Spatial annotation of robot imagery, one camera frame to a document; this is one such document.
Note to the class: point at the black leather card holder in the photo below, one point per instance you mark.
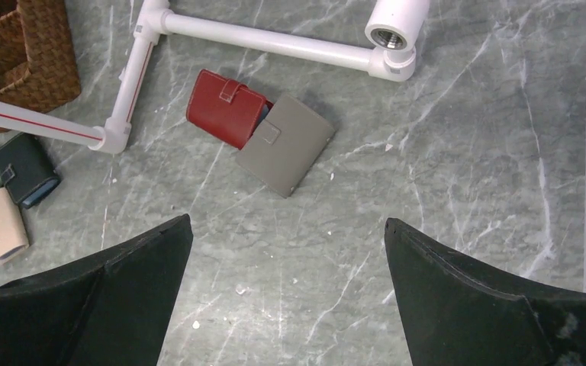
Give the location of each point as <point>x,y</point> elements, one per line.
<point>26,170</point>

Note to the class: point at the red leather card holder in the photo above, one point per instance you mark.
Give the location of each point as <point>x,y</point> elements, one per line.
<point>226,108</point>

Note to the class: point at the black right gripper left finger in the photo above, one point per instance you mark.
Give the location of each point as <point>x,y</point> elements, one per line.
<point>112,307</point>

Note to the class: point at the grey leather card holder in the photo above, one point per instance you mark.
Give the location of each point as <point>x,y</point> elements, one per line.
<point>285,145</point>

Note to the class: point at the brown wicker basket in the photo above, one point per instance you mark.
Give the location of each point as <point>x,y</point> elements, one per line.
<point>38,69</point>

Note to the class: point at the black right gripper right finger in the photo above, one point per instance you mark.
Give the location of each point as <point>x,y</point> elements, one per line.
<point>457,310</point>

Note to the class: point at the white PVC pipe frame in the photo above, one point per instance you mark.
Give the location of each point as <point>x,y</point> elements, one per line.
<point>393,28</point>

